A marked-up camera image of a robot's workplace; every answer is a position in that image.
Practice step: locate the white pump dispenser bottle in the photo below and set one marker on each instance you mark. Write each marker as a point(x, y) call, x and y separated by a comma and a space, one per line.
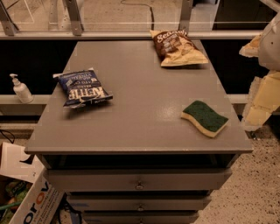
point(22, 91)

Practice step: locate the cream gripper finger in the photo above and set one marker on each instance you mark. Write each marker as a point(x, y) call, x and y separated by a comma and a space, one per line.
point(263, 100)
point(251, 49)

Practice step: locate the green and yellow sponge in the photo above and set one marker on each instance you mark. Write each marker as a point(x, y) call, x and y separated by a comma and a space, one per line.
point(204, 118)

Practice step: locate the grey drawer cabinet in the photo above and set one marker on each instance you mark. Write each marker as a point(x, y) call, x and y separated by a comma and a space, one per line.
point(98, 153)

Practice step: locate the green packets in box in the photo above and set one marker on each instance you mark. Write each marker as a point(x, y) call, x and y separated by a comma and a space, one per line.
point(14, 192)

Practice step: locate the middle drawer knob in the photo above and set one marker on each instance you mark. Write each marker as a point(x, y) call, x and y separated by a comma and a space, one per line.
point(140, 208)

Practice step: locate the blue Kettle chip bag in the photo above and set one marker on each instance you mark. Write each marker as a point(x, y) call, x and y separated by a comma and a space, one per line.
point(82, 88)

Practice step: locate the drawer knob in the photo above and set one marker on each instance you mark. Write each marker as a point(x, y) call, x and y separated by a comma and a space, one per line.
point(139, 186)
point(140, 208)

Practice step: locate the white cardboard box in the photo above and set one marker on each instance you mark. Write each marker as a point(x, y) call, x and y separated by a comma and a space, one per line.
point(27, 196)

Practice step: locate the top drawer knob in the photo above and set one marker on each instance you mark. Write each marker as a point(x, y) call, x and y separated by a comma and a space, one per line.
point(139, 186)

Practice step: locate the brown Seabrook chip bag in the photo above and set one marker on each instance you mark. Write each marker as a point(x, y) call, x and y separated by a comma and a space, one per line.
point(175, 49)

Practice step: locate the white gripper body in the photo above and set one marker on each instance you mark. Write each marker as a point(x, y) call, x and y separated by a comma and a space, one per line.
point(270, 46)

